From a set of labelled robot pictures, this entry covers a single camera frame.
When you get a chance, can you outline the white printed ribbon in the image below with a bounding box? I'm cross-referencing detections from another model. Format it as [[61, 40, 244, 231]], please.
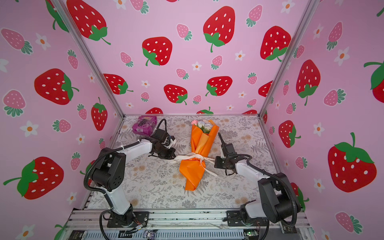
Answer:
[[169, 153, 218, 177]]

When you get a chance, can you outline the orange wrapping paper sheet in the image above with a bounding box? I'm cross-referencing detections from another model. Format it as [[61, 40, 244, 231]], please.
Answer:
[[176, 120, 220, 192]]

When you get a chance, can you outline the white fake rose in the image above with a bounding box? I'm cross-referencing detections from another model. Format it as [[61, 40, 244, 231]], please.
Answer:
[[197, 121, 206, 129]]

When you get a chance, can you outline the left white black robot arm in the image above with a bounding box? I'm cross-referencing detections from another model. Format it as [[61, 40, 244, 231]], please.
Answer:
[[84, 129, 176, 227]]

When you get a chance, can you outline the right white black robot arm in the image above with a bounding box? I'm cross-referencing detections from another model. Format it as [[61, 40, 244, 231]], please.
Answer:
[[215, 143, 301, 227]]

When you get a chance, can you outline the purple snack packet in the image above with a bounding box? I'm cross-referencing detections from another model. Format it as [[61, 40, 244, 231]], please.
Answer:
[[132, 116, 157, 137]]

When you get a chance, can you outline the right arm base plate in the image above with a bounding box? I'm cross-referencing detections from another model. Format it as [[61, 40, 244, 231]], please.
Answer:
[[222, 210, 268, 227]]

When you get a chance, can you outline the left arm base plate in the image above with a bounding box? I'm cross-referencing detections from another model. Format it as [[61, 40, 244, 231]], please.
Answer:
[[107, 211, 150, 229]]

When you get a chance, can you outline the aluminium frame rail base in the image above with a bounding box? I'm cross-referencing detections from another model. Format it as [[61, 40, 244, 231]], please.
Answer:
[[58, 209, 316, 240]]

